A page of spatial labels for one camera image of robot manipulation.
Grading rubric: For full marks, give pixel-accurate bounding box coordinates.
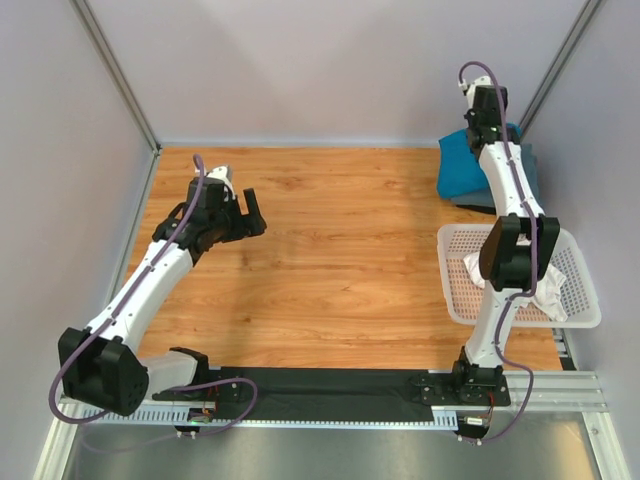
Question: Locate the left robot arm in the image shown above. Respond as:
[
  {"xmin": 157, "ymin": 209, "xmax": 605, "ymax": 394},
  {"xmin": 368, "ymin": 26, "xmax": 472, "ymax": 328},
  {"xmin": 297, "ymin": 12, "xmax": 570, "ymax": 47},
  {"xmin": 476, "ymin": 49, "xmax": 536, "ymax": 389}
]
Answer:
[{"xmin": 56, "ymin": 177, "xmax": 267, "ymax": 416}]

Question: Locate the blue t-shirt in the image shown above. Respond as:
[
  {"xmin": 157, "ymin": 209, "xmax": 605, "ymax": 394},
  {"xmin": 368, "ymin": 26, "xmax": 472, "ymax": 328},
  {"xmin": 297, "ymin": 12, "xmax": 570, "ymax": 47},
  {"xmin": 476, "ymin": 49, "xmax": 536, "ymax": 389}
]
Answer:
[{"xmin": 436, "ymin": 129, "xmax": 493, "ymax": 200}]

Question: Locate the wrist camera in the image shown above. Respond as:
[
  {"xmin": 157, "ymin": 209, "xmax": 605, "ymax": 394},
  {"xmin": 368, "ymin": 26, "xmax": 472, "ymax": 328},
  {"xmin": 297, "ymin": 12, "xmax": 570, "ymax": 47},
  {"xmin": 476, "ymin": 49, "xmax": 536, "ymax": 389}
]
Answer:
[
  {"xmin": 202, "ymin": 164, "xmax": 237, "ymax": 201},
  {"xmin": 458, "ymin": 75, "xmax": 493, "ymax": 103}
]

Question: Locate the frame post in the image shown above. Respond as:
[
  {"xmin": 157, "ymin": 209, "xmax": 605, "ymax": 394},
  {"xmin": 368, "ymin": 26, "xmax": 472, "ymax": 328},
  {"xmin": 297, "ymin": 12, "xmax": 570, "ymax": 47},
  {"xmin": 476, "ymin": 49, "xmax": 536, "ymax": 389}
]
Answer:
[
  {"xmin": 69, "ymin": 0, "xmax": 161, "ymax": 154},
  {"xmin": 519, "ymin": 0, "xmax": 606, "ymax": 140}
]

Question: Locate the folded grey t-shirt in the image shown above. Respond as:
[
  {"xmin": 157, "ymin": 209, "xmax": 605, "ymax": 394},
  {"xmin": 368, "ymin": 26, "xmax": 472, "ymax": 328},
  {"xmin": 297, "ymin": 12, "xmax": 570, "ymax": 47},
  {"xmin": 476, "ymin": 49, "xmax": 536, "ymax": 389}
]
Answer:
[{"xmin": 450, "ymin": 142, "xmax": 544, "ymax": 217}]

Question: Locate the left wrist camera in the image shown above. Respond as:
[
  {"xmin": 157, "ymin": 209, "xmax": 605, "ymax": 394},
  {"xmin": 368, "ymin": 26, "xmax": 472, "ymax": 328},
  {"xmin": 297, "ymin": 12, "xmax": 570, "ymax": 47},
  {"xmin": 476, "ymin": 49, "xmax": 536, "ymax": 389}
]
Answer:
[{"xmin": 202, "ymin": 164, "xmax": 237, "ymax": 201}]

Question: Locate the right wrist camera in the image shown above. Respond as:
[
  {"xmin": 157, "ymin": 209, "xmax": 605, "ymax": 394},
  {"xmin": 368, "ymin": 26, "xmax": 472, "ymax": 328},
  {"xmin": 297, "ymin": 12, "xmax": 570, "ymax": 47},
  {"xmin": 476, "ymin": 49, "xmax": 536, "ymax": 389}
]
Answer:
[{"xmin": 458, "ymin": 75, "xmax": 493, "ymax": 103}]

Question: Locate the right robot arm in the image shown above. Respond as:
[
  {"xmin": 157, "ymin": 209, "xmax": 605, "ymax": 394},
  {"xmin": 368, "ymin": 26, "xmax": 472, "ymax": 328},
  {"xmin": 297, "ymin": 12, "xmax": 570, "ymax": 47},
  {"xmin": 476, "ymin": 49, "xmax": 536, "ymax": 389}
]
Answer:
[{"xmin": 450, "ymin": 76, "xmax": 560, "ymax": 404}]

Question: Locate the left frame post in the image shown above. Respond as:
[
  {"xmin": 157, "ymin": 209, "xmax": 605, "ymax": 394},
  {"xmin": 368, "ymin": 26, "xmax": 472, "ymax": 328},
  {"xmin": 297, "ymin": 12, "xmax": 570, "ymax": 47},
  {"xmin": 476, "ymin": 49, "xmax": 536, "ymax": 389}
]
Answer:
[{"xmin": 69, "ymin": 0, "xmax": 161, "ymax": 154}]

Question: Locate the right frame post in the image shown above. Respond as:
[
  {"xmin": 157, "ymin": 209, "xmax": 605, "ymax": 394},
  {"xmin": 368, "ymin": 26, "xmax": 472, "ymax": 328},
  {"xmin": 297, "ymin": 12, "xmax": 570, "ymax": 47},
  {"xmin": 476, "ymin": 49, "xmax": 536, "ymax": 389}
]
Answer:
[{"xmin": 519, "ymin": 0, "xmax": 606, "ymax": 140}]

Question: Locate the white t-shirt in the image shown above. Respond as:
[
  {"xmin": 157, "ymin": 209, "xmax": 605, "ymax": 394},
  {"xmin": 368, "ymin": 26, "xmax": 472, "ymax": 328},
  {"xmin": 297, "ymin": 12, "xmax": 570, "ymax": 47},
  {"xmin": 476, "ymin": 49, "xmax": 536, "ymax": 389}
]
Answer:
[{"xmin": 463, "ymin": 251, "xmax": 568, "ymax": 323}]

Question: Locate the white plastic basket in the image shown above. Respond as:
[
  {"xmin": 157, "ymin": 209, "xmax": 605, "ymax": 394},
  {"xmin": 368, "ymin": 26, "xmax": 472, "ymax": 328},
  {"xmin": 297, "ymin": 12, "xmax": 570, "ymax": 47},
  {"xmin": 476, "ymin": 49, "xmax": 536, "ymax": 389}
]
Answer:
[{"xmin": 437, "ymin": 224, "xmax": 601, "ymax": 329}]

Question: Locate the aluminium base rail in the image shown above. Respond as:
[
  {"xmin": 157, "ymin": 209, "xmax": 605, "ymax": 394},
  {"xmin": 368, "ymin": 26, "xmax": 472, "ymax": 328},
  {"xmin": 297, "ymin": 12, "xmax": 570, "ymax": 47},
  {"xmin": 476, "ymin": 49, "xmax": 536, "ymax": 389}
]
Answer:
[{"xmin": 35, "ymin": 352, "xmax": 631, "ymax": 479}]

